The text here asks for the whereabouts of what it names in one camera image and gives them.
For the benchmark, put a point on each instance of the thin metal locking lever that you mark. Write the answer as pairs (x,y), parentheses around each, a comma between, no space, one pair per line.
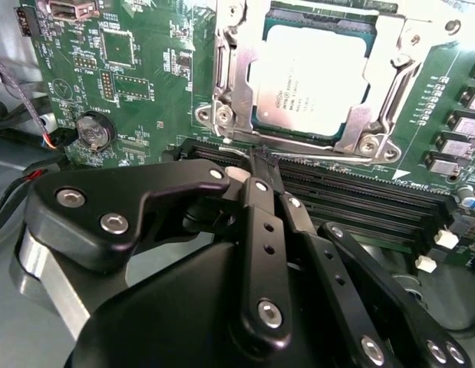
(317,154)
(216,76)

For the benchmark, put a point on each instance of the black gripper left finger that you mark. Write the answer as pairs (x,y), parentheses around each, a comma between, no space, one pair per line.
(260,249)

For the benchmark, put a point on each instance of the metal socket cover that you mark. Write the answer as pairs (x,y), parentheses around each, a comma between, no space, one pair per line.
(243,92)

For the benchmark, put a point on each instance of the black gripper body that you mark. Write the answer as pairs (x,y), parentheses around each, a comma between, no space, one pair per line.
(175,314)

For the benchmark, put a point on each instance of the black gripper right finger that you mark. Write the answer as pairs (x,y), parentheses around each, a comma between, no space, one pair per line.
(375,276)

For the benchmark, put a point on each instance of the silver green CPU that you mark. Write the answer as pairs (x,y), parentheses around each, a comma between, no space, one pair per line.
(310,76)

